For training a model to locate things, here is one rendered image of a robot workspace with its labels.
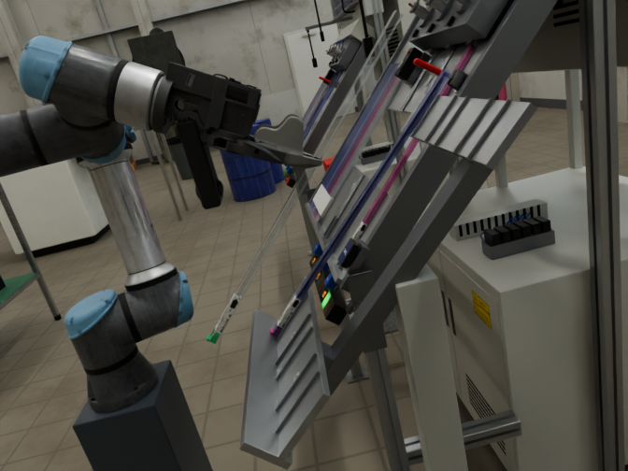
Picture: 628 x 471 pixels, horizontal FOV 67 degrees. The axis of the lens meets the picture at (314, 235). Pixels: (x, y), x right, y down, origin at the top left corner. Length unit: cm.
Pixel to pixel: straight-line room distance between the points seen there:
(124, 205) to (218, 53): 1127
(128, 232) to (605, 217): 96
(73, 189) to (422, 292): 482
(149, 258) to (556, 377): 94
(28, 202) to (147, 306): 448
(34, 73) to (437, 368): 65
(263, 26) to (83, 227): 807
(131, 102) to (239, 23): 1172
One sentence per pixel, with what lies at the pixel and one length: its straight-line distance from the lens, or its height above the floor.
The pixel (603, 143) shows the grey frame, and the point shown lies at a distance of 103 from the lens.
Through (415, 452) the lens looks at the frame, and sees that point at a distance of 116.
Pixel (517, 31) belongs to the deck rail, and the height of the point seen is 111.
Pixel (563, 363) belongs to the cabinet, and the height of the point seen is 40.
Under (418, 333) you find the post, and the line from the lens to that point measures 71.
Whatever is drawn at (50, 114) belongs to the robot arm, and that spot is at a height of 115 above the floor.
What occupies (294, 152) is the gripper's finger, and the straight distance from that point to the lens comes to 60.
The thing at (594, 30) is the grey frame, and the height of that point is 109.
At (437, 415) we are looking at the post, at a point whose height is 60.
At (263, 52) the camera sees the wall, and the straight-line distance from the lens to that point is 1223.
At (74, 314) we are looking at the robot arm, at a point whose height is 77.
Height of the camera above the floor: 112
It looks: 18 degrees down
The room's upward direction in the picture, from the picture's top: 14 degrees counter-clockwise
